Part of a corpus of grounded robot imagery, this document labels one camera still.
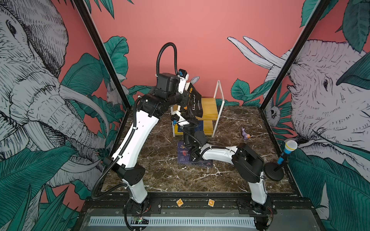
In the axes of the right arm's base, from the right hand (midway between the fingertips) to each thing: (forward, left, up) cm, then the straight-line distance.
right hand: (189, 104), depth 73 cm
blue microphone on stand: (-22, -51, -35) cm, 66 cm away
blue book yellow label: (+8, -8, -30) cm, 32 cm away
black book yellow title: (+3, -3, -4) cm, 5 cm away
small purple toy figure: (+3, -40, -34) cm, 53 cm away
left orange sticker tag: (-39, +5, -35) cm, 52 cm away
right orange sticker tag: (-39, -12, -35) cm, 53 cm away
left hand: (0, +1, +9) cm, 9 cm away
